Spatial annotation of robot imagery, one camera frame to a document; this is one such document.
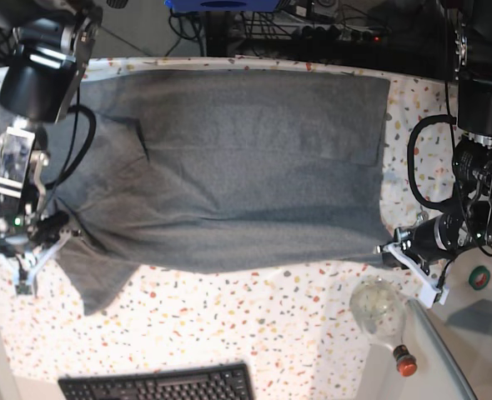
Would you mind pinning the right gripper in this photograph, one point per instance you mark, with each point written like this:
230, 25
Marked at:
25, 235

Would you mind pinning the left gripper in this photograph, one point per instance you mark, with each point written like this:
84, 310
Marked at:
424, 243

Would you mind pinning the grey t-shirt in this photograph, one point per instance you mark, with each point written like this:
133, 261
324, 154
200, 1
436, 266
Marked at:
224, 171

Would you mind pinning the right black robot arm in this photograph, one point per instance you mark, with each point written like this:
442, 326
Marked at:
53, 46

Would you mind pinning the green tape roll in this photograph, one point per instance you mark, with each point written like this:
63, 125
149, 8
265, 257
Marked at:
479, 278

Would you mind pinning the clear bottle with orange cap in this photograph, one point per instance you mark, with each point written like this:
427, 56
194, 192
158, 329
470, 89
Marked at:
380, 315

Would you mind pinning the terrazzo patterned white tablecloth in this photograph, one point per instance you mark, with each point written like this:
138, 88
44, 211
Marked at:
291, 325

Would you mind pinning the black power strip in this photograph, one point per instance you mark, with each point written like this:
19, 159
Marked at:
337, 33

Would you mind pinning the black computer keyboard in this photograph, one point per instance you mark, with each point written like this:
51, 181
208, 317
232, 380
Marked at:
230, 381

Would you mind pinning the blue box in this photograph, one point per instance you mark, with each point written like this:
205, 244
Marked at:
187, 6

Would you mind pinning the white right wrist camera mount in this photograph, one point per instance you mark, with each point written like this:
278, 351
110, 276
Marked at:
31, 263

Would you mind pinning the grey metal rail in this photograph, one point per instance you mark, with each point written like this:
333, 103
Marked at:
447, 380

